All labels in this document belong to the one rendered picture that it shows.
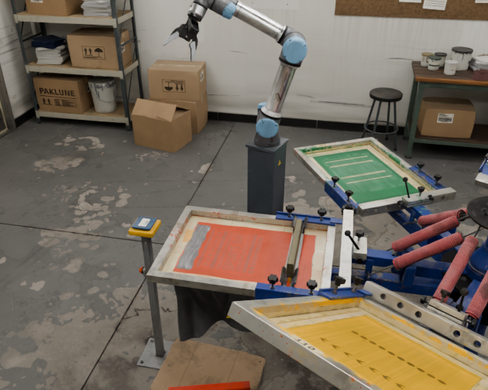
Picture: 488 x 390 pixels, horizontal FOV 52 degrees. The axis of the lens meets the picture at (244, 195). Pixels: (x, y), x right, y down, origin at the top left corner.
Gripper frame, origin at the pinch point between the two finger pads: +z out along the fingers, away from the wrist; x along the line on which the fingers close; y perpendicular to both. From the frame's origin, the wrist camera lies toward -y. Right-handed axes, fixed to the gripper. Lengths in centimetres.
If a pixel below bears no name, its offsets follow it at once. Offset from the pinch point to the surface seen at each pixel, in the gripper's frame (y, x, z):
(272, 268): -44, -72, 69
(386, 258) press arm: -67, -107, 42
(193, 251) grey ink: -21, -43, 80
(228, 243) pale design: -20, -58, 70
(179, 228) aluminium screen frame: -6, -37, 75
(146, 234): 3, -25, 86
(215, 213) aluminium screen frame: 1, -54, 62
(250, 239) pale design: -21, -67, 64
